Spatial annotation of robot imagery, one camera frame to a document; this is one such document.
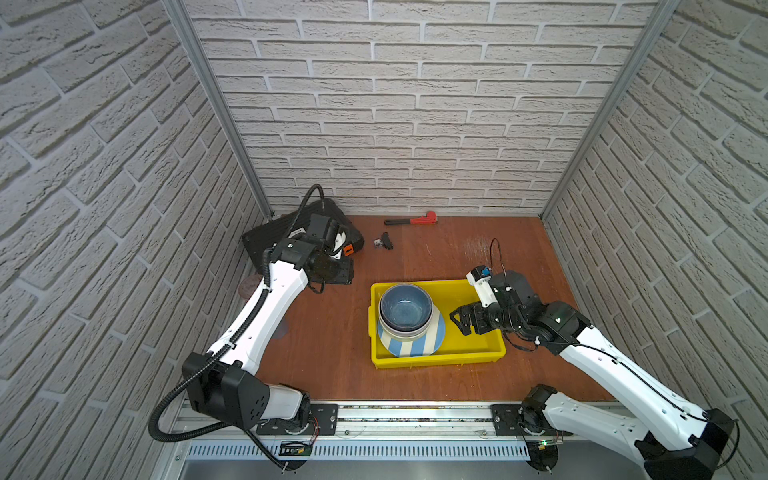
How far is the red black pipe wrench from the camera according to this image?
1196 millimetres

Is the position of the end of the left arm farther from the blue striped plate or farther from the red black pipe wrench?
the red black pipe wrench

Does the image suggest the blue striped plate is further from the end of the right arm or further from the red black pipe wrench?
the red black pipe wrench

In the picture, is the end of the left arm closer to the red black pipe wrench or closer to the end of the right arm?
the end of the right arm
